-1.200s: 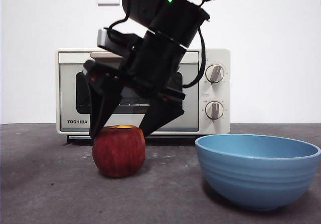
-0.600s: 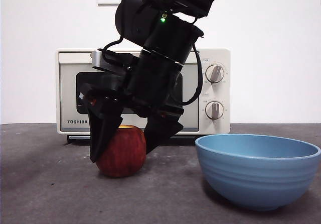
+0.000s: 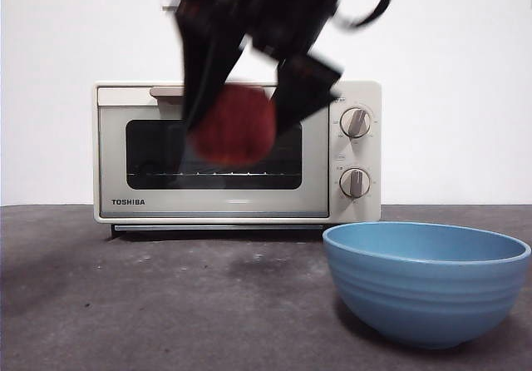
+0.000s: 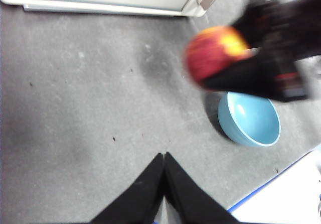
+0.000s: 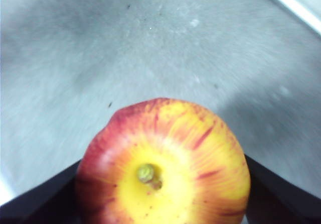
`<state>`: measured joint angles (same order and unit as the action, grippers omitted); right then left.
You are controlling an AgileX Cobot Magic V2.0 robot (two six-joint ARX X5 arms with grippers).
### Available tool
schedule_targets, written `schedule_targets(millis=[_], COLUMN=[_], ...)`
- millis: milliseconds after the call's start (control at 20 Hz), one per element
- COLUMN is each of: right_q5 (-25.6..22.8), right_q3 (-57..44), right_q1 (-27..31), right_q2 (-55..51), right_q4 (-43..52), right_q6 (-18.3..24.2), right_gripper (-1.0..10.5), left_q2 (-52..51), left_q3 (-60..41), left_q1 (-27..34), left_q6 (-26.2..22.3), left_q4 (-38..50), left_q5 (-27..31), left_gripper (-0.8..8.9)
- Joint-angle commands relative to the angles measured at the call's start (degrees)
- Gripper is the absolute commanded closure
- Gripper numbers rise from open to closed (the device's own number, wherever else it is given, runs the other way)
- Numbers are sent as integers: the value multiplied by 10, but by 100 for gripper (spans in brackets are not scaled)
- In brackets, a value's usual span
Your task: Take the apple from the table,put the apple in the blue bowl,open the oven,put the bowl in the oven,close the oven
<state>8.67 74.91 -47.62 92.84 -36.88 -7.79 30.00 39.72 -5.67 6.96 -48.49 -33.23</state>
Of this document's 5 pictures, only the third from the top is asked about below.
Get red apple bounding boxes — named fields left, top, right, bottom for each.
left=190, top=82, right=278, bottom=169

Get oven door with beige handle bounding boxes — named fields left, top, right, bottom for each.
left=96, top=84, right=331, bottom=219

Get blue ribbed bowl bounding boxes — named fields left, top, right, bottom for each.
left=322, top=220, right=532, bottom=350

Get cream Toshiba toaster oven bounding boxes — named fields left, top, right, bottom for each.
left=91, top=79, right=382, bottom=240

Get beige temperature knob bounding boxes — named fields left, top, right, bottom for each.
left=339, top=106, right=372, bottom=140

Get beige timer knob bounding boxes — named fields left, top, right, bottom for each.
left=338, top=166, right=372, bottom=200

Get metal crumb tray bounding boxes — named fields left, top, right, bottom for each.
left=114, top=223, right=324, bottom=232

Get metal wire oven rack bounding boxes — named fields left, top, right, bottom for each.
left=126, top=171, right=303, bottom=178

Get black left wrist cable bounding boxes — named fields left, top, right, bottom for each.
left=332, top=0, right=395, bottom=30

